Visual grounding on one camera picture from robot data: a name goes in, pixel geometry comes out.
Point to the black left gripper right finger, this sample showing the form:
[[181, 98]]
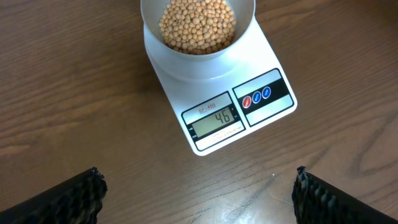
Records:
[[318, 202]]

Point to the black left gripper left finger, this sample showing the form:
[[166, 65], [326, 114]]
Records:
[[77, 200]]

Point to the white digital kitchen scale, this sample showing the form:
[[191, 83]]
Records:
[[221, 100]]

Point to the grey plastic bowl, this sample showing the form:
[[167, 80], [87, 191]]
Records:
[[155, 25]]

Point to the soybeans in bowl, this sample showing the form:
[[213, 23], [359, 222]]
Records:
[[197, 27]]

